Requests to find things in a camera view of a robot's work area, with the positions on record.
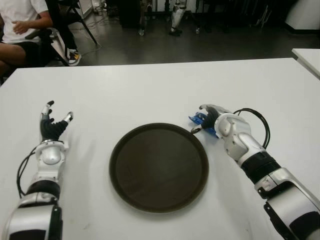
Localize left robot hand black silver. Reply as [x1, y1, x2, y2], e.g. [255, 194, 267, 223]
[39, 100, 74, 144]

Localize right robot hand black silver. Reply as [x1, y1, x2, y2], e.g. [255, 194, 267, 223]
[190, 103, 235, 136]

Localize blue Oreo cookie pack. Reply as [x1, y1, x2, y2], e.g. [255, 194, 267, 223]
[187, 112, 219, 139]

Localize round dark brown tray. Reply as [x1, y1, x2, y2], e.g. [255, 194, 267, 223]
[108, 122, 210, 214]

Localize black wheeled stand leg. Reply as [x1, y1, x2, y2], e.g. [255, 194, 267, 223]
[137, 7, 146, 36]
[187, 11, 202, 35]

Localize person in black clothes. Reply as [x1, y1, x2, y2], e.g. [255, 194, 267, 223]
[46, 0, 82, 67]

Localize grey armrest office chair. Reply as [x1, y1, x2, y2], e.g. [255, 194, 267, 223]
[24, 26, 70, 67]

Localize white humanoid robot legs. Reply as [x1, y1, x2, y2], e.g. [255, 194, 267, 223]
[168, 0, 189, 37]

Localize black folding chair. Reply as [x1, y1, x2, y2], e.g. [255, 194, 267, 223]
[49, 0, 99, 47]

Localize white side table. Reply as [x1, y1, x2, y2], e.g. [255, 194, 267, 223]
[291, 47, 320, 81]

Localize seated person in white shirt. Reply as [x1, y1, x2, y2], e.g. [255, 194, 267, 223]
[0, 0, 55, 79]

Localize white curved panel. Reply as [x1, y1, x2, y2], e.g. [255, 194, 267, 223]
[284, 0, 320, 35]

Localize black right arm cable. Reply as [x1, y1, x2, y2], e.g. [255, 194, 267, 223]
[231, 107, 271, 149]

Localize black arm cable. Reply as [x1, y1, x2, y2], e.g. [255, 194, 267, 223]
[15, 146, 39, 199]
[231, 107, 271, 149]

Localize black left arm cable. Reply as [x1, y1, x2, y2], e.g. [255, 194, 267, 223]
[15, 146, 39, 199]

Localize white floor cable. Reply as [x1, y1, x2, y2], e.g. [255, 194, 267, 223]
[74, 14, 116, 61]

